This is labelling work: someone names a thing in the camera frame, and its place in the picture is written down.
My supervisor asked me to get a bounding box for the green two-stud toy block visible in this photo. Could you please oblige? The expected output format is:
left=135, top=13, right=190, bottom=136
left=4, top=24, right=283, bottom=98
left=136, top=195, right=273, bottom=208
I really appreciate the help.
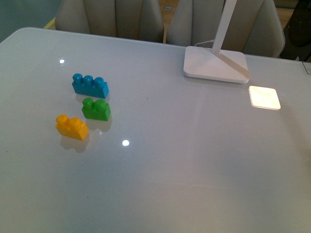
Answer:
left=82, top=98, right=111, bottom=121

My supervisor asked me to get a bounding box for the blue three-stud toy block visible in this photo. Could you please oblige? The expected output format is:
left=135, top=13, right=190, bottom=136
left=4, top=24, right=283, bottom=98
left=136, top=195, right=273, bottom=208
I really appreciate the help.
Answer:
left=72, top=73, right=109, bottom=99

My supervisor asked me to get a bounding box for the beige upholstered chair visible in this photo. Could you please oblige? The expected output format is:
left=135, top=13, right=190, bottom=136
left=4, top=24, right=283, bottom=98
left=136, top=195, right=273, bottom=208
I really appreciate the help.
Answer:
left=55, top=0, right=164, bottom=43
left=166, top=0, right=285, bottom=58

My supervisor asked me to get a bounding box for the white desk lamp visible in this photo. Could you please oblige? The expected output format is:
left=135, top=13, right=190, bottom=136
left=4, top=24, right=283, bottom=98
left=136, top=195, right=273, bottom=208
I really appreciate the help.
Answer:
left=183, top=0, right=250, bottom=83

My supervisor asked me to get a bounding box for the right beige upholstered chair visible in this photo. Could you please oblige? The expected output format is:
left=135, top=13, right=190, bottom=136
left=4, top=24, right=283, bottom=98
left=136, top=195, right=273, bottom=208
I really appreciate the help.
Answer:
left=166, top=0, right=285, bottom=58

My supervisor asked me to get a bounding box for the white lamp power cable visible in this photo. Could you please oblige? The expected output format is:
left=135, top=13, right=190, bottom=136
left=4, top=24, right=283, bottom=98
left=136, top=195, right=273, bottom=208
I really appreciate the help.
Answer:
left=194, top=39, right=215, bottom=48

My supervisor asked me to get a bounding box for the yellow two-stud toy block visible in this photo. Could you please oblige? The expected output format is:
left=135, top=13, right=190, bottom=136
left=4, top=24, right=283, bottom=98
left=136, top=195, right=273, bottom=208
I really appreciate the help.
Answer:
left=55, top=115, right=89, bottom=140

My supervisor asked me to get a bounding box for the left beige upholstered chair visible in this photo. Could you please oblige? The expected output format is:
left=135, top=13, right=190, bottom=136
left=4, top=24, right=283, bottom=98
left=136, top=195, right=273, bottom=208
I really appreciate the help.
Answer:
left=55, top=0, right=164, bottom=43

